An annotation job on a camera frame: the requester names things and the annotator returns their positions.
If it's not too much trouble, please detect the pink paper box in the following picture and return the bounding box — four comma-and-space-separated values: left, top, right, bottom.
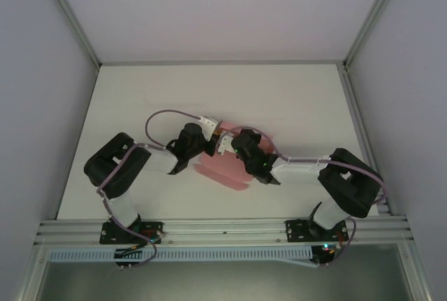
193, 120, 275, 194

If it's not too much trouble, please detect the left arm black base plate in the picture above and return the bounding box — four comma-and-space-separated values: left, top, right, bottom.
99, 221, 165, 245

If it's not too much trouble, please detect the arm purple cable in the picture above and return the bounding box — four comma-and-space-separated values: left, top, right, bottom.
222, 126, 387, 267
96, 109, 211, 269

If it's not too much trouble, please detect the aluminium rear rail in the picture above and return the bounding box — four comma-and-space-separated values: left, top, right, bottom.
98, 59, 347, 68

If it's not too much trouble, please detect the aluminium corner post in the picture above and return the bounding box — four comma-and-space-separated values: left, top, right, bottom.
342, 0, 406, 71
44, 0, 103, 68

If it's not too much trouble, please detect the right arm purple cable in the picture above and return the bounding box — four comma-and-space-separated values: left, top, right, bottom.
222, 126, 387, 267

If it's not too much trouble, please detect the grey metal sheet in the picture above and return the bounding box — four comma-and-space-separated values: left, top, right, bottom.
36, 261, 413, 301

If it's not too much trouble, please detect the slotted pale blue cable duct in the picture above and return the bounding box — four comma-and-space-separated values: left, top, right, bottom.
46, 246, 314, 264

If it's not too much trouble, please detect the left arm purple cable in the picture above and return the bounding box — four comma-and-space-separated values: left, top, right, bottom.
96, 109, 211, 269

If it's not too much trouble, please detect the aluminium side rail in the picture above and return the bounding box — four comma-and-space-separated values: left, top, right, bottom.
339, 64, 395, 216

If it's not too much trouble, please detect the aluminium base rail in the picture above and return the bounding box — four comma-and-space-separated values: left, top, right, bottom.
34, 213, 416, 247

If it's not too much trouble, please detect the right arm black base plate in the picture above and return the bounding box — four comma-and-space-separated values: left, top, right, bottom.
285, 219, 350, 243

